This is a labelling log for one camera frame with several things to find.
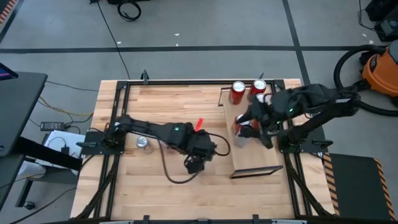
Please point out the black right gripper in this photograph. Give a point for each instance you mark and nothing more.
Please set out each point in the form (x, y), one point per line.
(269, 118)

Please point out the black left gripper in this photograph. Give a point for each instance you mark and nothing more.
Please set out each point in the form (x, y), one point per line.
(202, 147)

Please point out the red Coke Zero can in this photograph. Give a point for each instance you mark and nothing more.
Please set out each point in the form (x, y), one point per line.
(238, 87)
(237, 127)

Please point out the tall slim silver can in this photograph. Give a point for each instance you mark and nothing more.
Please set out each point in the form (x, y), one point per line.
(241, 142)

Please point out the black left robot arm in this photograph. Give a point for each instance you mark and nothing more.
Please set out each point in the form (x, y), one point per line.
(146, 127)

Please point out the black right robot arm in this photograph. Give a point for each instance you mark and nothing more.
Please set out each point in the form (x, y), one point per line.
(317, 96)

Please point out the red tag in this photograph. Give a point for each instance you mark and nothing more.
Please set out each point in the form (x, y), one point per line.
(199, 124)

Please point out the black table clamp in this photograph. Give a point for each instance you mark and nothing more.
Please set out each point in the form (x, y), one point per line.
(146, 219)
(260, 76)
(255, 218)
(145, 77)

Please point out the silver Diet Coke can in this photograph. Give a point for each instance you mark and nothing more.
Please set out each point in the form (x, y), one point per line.
(142, 142)

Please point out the orange shop vacuum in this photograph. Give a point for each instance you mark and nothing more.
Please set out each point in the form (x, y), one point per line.
(381, 73)
(336, 74)

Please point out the black mat hazard stripes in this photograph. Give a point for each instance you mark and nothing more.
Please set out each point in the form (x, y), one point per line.
(6, 11)
(354, 186)

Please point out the small black charger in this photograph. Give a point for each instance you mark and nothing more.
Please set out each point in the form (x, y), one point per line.
(65, 150)

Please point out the white paper sheet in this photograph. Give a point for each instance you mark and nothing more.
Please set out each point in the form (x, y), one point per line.
(53, 155)

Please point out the black power adapter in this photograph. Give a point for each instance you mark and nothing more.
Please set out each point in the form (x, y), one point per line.
(51, 126)

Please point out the black equipment case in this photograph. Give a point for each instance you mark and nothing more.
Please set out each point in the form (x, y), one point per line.
(387, 28)

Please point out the black caster wheel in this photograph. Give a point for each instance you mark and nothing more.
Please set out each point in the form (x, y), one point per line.
(29, 205)

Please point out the black desk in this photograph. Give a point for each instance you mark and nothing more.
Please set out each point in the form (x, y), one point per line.
(18, 109)

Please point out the computer monitor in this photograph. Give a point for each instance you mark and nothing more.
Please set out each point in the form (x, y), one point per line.
(6, 74)

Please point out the black aluminium table frame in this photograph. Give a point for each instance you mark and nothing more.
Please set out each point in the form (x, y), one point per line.
(186, 82)

